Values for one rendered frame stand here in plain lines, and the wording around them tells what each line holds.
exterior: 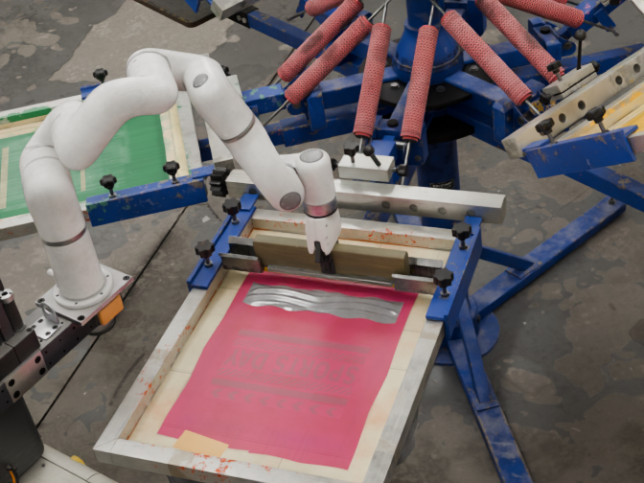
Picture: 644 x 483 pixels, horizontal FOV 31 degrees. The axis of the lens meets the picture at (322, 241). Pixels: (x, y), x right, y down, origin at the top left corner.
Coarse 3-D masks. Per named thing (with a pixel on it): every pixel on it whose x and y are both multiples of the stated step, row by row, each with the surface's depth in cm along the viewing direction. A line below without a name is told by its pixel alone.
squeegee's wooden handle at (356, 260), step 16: (256, 240) 261; (272, 240) 260; (288, 240) 259; (304, 240) 259; (256, 256) 264; (272, 256) 262; (288, 256) 260; (304, 256) 259; (336, 256) 255; (352, 256) 254; (368, 256) 252; (384, 256) 251; (400, 256) 250; (336, 272) 258; (352, 272) 257; (368, 272) 255; (384, 272) 254; (400, 272) 252
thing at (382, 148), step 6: (372, 144) 288; (378, 144) 288; (384, 144) 287; (390, 144) 287; (378, 150) 285; (384, 150) 285; (390, 150) 285; (396, 150) 288; (396, 156) 289; (354, 180) 277; (360, 180) 277; (366, 180) 276
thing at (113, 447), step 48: (384, 240) 270; (432, 240) 265; (192, 288) 262; (432, 336) 239; (144, 384) 240; (384, 432) 221; (240, 480) 218; (288, 480) 215; (336, 480) 213; (384, 480) 212
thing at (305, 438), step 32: (352, 288) 260; (384, 288) 258; (320, 320) 253; (352, 320) 252; (384, 352) 243; (288, 416) 232; (320, 416) 231; (352, 416) 230; (256, 448) 227; (288, 448) 225; (320, 448) 224; (352, 448) 223
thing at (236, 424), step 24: (240, 288) 265; (312, 288) 261; (240, 312) 258; (264, 312) 257; (288, 312) 256; (312, 312) 255; (216, 336) 253; (216, 360) 247; (192, 384) 243; (192, 408) 237; (216, 408) 236; (240, 408) 236; (264, 408) 235; (168, 432) 233; (216, 432) 231; (240, 432) 230
